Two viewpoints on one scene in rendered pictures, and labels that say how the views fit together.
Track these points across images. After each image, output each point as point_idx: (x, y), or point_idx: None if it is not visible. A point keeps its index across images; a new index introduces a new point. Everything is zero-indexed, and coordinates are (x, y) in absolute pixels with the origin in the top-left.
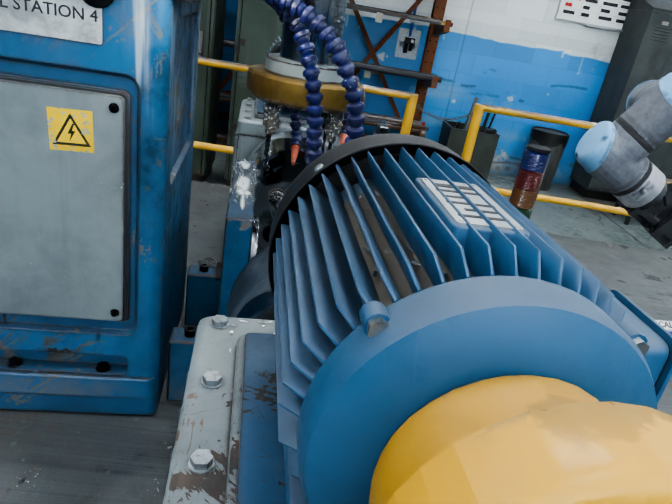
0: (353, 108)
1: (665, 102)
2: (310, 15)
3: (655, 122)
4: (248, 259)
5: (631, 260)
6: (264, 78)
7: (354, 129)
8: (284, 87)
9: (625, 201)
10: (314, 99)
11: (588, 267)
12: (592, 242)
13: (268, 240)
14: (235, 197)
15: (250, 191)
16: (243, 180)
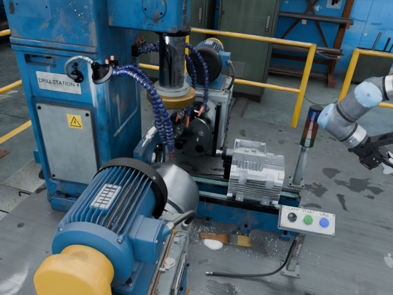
0: (164, 119)
1: (355, 99)
2: (146, 85)
3: (350, 109)
4: None
5: None
6: (148, 95)
7: (166, 126)
8: None
9: (344, 144)
10: (155, 112)
11: None
12: (392, 147)
13: (177, 148)
14: (143, 139)
15: (151, 136)
16: (152, 129)
